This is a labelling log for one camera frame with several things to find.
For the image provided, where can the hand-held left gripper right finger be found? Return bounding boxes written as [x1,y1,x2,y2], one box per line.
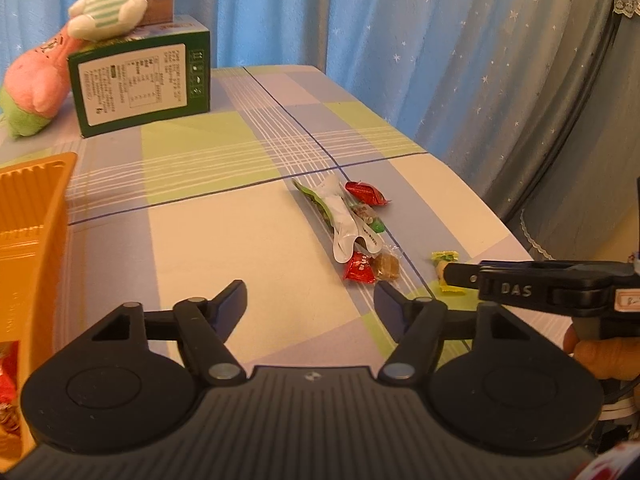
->
[374,281,561,386]

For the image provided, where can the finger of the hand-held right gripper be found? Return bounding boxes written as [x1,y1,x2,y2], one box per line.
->
[442,261,481,292]

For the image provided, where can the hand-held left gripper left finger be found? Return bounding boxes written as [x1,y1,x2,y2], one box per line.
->
[65,280,247,386]

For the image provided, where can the yellow candy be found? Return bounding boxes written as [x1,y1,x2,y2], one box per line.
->
[431,250,466,294]

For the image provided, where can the clear brown candy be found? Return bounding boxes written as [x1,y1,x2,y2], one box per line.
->
[367,245,403,282]

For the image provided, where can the small red candy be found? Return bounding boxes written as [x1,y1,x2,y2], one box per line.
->
[342,251,377,284]
[344,180,392,207]

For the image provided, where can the green brown candy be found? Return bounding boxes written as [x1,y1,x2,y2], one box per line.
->
[349,201,387,235]

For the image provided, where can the white green snack packet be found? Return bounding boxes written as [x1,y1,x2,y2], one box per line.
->
[292,175,364,264]

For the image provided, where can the orange plastic tray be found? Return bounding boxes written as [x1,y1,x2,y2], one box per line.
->
[0,152,78,466]

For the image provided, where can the large red snack packet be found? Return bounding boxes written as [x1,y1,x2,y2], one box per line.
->
[0,341,21,403]

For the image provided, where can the person's right hand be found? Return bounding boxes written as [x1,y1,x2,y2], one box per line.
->
[562,324,640,382]

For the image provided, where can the plaid tablecloth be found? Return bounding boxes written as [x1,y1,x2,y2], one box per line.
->
[0,65,533,376]

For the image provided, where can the person's patterned clothing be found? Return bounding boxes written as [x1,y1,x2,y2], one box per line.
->
[570,377,640,480]

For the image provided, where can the grey lace-trimmed curtain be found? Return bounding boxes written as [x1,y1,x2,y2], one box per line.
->
[480,0,640,266]

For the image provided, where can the green cardboard box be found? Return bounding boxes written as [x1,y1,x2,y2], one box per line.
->
[67,29,211,138]

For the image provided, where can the blue star-print curtain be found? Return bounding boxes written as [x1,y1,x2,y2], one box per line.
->
[0,0,576,171]

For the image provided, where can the pink green plush toy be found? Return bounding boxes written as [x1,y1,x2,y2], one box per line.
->
[0,22,81,139]

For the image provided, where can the white bunny plush toy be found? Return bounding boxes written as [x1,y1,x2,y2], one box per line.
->
[67,0,153,41]

